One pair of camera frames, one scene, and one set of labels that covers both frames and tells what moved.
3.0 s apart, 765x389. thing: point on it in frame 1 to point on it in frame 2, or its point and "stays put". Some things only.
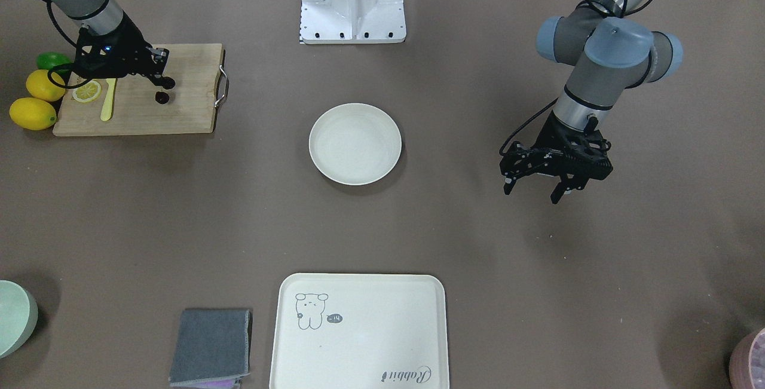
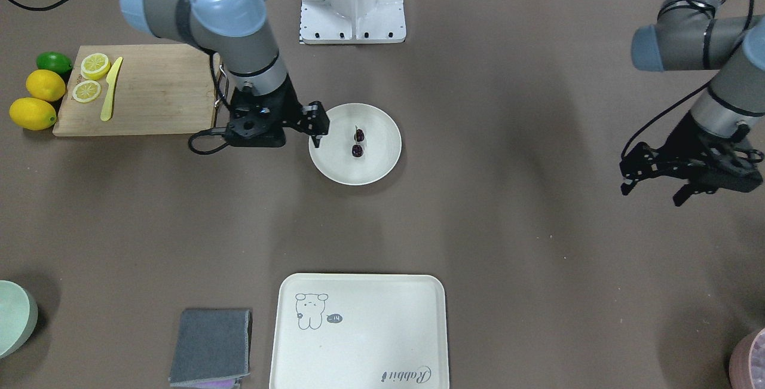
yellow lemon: (39, 85) stays put
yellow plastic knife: (106, 112) stays put
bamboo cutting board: (138, 106) stays put
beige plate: (355, 144) stays put
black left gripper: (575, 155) to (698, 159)
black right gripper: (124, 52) to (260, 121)
